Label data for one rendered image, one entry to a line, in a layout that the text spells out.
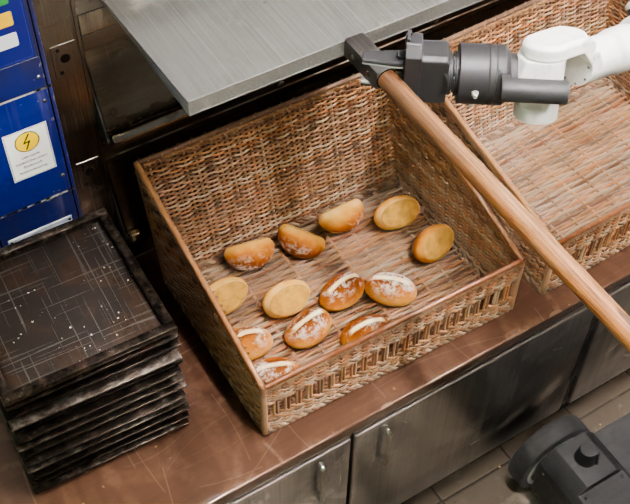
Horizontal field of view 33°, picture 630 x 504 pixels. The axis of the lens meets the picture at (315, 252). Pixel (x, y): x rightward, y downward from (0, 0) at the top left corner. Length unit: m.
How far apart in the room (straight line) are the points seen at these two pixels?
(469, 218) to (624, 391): 0.84
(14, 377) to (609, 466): 1.28
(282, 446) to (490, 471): 0.79
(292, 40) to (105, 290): 0.49
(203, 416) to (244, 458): 0.11
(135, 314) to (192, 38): 0.44
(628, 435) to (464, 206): 0.71
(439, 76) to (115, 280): 0.61
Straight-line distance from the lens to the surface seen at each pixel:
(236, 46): 1.64
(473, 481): 2.54
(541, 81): 1.55
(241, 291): 2.01
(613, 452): 2.45
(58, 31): 1.74
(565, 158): 2.37
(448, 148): 1.47
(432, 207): 2.17
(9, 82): 1.71
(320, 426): 1.91
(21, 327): 1.72
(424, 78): 1.57
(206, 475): 1.87
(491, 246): 2.04
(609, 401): 2.72
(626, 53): 1.71
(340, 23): 1.69
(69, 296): 1.74
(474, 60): 1.55
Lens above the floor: 2.23
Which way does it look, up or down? 50 degrees down
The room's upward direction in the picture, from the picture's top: 1 degrees clockwise
